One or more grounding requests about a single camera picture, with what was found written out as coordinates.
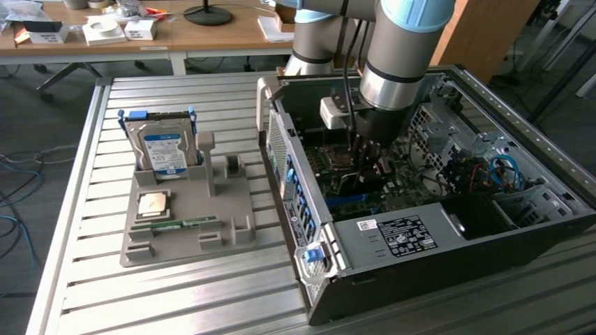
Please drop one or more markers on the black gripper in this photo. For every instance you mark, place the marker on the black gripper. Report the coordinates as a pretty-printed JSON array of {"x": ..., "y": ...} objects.
[{"x": 382, "y": 124}]

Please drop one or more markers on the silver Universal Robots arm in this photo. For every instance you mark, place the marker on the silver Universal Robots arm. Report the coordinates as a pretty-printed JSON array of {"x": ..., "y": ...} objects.
[{"x": 400, "y": 52}]

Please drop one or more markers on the blue expansion slot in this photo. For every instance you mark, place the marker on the blue expansion slot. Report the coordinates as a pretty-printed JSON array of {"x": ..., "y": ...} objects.
[{"x": 347, "y": 201}]

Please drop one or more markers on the CPU socket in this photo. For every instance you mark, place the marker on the CPU socket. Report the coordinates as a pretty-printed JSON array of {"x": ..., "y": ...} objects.
[{"x": 338, "y": 157}]

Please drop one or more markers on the metal disk bay cage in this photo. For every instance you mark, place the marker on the metal disk bay cage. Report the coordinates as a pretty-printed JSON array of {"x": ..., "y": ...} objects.
[{"x": 442, "y": 136}]

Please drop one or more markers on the green motherboard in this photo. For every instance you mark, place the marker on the green motherboard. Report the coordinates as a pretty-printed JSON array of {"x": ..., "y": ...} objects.
[{"x": 410, "y": 190}]

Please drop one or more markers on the wooden cabinet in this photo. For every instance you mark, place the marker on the wooden cabinet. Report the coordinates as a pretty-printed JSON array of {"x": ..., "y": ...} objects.
[{"x": 488, "y": 35}]

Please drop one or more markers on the grey power supply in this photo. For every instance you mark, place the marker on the grey power supply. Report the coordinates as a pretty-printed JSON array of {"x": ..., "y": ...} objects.
[{"x": 354, "y": 244}]

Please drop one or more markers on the white paper stack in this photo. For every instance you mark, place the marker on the white paper stack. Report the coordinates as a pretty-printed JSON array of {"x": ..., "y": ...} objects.
[{"x": 275, "y": 31}]

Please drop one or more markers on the blue case latch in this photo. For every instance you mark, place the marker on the blue case latch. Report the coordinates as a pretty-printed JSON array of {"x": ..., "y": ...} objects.
[{"x": 312, "y": 254}]

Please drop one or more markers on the black open PC case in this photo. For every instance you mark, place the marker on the black open PC case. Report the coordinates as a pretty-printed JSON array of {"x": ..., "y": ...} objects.
[{"x": 419, "y": 279}]

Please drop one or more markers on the hard disk in blue caddy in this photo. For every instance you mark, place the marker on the hard disk in blue caddy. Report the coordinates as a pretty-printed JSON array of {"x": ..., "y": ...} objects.
[{"x": 158, "y": 150}]

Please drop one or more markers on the black lamp base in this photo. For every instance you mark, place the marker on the black lamp base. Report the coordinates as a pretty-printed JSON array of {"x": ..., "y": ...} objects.
[{"x": 207, "y": 15}]

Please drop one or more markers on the grey parts rack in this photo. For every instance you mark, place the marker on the grey parts rack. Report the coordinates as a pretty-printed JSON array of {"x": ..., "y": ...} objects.
[{"x": 191, "y": 216}]

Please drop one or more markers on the CPU chip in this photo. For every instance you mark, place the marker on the CPU chip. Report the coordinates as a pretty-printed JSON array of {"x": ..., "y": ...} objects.
[{"x": 154, "y": 205}]

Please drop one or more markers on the green RAM stick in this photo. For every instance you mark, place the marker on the green RAM stick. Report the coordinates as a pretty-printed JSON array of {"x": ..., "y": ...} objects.
[{"x": 163, "y": 225}]

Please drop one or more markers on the small white box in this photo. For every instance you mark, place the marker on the small white box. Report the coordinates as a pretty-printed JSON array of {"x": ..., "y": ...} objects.
[{"x": 139, "y": 30}]

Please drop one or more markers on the white box with round hole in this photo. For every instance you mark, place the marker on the white box with round hole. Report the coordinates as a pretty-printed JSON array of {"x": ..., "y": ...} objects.
[{"x": 104, "y": 33}]

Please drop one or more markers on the wooden desk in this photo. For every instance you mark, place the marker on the wooden desk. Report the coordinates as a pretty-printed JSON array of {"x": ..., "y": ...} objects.
[{"x": 94, "y": 50}]

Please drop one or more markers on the black and white box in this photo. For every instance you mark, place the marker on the black and white box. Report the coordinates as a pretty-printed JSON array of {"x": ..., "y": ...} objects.
[{"x": 47, "y": 35}]

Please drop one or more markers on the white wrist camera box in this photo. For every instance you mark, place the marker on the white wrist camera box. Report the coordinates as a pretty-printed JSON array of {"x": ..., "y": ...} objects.
[{"x": 335, "y": 115}]

